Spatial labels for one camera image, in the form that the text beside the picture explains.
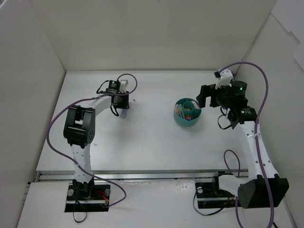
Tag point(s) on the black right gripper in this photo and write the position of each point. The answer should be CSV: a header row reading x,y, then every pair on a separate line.
x,y
213,96

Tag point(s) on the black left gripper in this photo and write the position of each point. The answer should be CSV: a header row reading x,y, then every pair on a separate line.
x,y
122,101

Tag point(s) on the small clear blue bottle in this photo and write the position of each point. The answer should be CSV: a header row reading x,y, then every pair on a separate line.
x,y
124,113

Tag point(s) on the teal round desk organizer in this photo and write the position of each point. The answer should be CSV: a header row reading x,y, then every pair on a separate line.
x,y
186,112

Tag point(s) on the orange yellow highlighter pack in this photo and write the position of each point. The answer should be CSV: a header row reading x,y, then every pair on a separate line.
x,y
179,111

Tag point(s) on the pink eraser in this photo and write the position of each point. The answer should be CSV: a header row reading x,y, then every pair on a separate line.
x,y
195,105

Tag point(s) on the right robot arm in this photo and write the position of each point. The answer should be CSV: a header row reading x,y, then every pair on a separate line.
x,y
264,187

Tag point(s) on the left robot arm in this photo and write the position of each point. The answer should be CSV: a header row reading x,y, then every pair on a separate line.
x,y
79,130

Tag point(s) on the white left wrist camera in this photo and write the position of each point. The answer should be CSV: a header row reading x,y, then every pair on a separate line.
x,y
123,86

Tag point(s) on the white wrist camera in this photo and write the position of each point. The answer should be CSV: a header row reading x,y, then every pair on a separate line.
x,y
123,86
224,78

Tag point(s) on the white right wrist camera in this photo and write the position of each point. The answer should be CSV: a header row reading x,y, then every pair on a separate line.
x,y
224,78

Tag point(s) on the aluminium frame rail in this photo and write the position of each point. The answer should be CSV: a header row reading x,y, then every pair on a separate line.
x,y
244,120

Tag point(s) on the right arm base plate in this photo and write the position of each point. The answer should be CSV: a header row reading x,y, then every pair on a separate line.
x,y
210,196

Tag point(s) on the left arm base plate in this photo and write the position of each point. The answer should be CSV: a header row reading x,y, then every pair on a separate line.
x,y
98,201

